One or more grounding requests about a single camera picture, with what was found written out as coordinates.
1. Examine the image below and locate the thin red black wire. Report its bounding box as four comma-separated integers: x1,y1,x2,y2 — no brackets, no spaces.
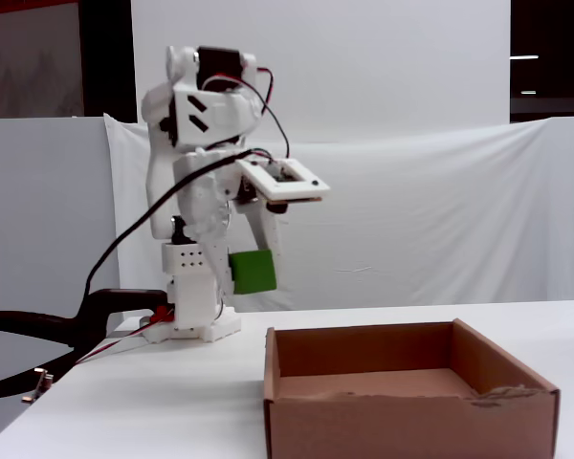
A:
199,68,294,160

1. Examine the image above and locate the red white base cable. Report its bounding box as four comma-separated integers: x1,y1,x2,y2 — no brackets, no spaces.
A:
74,305,174,367

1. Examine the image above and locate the black table clamp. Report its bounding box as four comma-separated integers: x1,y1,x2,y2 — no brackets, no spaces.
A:
0,288,171,401

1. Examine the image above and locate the green cube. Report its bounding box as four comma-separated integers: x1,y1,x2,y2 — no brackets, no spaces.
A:
228,249,277,295

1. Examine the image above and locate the white backdrop screen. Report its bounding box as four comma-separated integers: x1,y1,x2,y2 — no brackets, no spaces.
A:
130,0,512,144

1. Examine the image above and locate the wooden cabinet door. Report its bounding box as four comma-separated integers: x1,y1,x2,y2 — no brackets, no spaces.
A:
0,0,86,120

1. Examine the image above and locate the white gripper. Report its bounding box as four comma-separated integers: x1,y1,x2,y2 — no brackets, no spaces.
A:
174,148,284,302

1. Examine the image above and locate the brown cardboard box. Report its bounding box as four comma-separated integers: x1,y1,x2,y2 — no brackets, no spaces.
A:
262,317,562,459

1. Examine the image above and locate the white backdrop cloth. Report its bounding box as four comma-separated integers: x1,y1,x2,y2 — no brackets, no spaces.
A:
102,112,574,315

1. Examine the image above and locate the white partition panel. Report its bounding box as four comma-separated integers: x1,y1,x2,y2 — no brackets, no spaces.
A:
0,117,121,434

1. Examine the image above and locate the thick black cable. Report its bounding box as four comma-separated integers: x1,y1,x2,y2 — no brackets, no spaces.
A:
83,147,269,326

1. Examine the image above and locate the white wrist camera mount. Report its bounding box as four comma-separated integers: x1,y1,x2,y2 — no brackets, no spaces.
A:
235,157,332,215

